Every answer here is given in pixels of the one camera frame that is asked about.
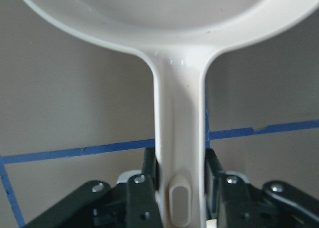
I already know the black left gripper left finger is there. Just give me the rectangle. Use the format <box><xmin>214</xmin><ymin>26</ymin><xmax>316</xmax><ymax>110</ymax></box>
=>
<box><xmin>126</xmin><ymin>148</ymin><xmax>162</xmax><ymax>228</ymax></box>

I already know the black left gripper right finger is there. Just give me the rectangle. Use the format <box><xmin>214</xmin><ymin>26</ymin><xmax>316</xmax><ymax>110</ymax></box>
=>
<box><xmin>205</xmin><ymin>149</ymin><xmax>252</xmax><ymax>228</ymax></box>

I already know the beige plastic dustpan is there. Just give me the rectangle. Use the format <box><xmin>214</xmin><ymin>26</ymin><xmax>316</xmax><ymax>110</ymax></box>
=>
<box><xmin>23</xmin><ymin>0</ymin><xmax>319</xmax><ymax>228</ymax></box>

